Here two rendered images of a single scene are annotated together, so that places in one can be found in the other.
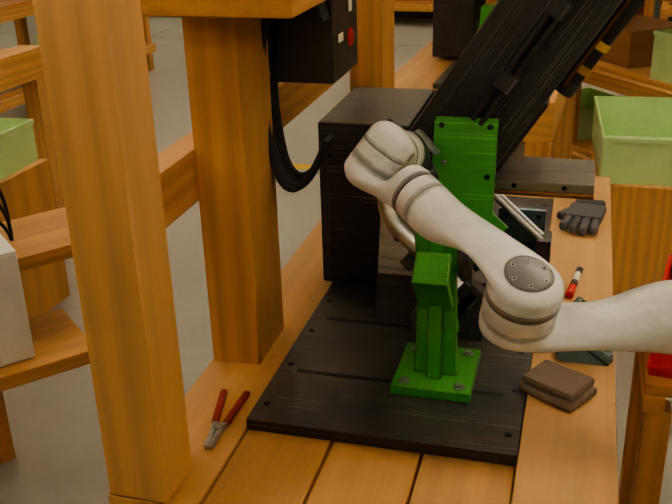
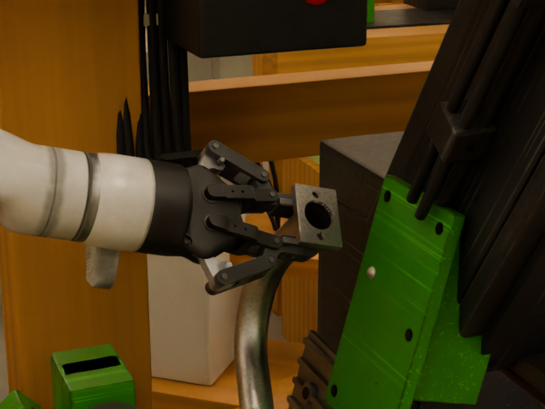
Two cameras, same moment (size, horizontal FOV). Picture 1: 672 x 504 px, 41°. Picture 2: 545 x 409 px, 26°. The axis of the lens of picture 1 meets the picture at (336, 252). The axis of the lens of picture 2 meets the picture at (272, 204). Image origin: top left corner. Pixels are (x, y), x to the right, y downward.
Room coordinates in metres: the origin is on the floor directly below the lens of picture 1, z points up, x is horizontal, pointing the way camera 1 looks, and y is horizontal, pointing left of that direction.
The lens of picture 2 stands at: (0.91, -0.88, 1.56)
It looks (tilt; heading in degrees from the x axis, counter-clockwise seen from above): 18 degrees down; 52
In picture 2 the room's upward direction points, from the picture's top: straight up
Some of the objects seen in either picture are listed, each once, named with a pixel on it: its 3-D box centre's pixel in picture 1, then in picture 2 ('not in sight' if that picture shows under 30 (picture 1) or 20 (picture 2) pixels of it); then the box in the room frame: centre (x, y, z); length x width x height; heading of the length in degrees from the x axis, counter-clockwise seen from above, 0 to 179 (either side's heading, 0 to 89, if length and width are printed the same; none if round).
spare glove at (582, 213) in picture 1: (580, 215); not in sight; (1.97, -0.58, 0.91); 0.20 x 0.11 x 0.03; 156
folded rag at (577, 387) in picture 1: (558, 384); not in sight; (1.23, -0.35, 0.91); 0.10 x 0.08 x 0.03; 42
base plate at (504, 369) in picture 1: (435, 287); not in sight; (1.66, -0.20, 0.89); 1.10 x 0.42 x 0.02; 164
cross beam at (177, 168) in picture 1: (256, 118); (300, 114); (1.76, 0.15, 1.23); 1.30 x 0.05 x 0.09; 164
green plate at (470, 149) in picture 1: (465, 170); (423, 309); (1.57, -0.24, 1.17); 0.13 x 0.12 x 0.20; 164
